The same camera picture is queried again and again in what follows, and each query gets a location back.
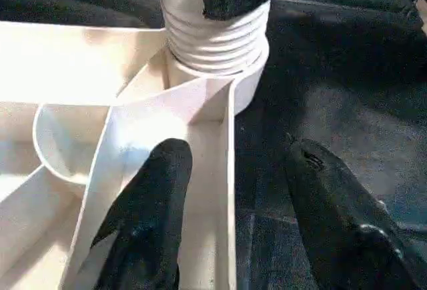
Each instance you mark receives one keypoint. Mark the black mat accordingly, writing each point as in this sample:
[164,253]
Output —
[333,70]

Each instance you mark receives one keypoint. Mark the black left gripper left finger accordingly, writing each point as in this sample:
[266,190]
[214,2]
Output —
[146,220]

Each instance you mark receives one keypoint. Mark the white plastic table top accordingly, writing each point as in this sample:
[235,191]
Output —
[66,63]

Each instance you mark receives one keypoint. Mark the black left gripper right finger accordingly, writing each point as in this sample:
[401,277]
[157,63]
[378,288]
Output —
[340,220]

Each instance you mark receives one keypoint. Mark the white plastic table leg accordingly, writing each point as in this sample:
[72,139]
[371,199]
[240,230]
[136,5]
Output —
[217,43]

